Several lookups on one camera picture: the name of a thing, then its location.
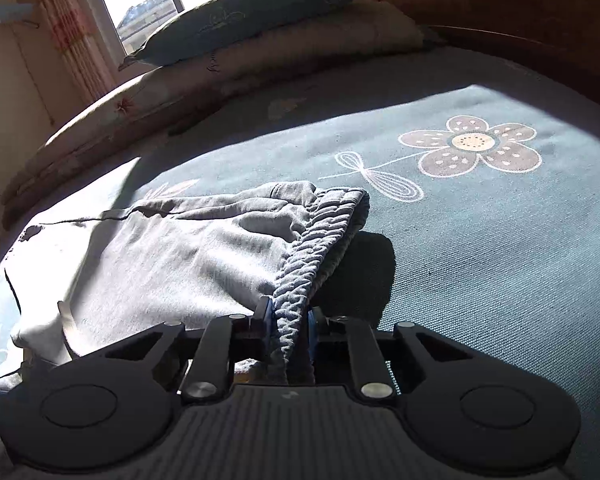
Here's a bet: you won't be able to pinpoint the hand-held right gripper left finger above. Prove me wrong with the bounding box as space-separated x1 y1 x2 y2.
105 296 276 403

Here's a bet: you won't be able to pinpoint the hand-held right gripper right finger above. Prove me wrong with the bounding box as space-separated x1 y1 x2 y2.
305 305 473 403

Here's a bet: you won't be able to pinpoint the teal pillow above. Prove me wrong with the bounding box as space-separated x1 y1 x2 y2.
119 0 379 72

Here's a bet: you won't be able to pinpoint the folded pink floral quilt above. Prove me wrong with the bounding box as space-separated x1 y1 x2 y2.
0 0 427 222

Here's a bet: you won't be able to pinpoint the pink patterned curtain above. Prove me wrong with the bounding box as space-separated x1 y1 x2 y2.
27 0 117 107

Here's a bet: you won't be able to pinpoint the teal floral bed sheet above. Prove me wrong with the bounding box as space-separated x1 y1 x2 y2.
0 45 600 480

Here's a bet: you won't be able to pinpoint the grey drawstring sweatpants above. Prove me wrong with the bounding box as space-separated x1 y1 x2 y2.
0 180 372 480

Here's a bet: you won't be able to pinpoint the wooden bed headboard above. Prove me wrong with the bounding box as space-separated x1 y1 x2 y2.
370 0 600 126

